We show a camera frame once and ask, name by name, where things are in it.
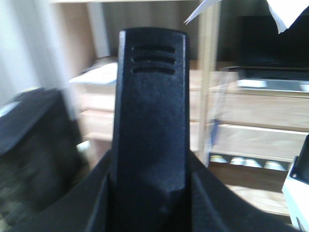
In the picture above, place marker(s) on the wooden shelf unit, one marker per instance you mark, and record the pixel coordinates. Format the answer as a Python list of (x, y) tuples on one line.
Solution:
[(248, 138)]

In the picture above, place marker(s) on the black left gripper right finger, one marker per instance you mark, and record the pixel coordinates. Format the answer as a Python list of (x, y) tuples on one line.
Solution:
[(215, 208)]

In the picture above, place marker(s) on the grey curtain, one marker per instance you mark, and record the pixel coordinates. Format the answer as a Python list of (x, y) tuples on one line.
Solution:
[(31, 52)]

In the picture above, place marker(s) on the black stapler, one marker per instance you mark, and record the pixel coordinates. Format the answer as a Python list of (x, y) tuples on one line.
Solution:
[(150, 177)]

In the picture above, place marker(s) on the silver laptop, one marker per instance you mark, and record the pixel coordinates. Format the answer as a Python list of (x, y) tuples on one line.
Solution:
[(269, 60)]

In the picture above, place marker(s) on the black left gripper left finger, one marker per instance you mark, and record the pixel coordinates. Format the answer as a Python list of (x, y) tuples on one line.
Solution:
[(83, 209)]

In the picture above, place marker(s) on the black office chair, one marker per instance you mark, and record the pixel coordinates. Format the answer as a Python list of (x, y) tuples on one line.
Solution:
[(39, 159)]

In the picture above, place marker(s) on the white paper sheets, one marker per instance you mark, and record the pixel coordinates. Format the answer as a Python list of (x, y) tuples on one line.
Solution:
[(284, 12)]

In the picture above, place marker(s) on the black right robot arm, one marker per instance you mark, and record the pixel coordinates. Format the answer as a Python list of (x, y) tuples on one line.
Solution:
[(296, 189)]

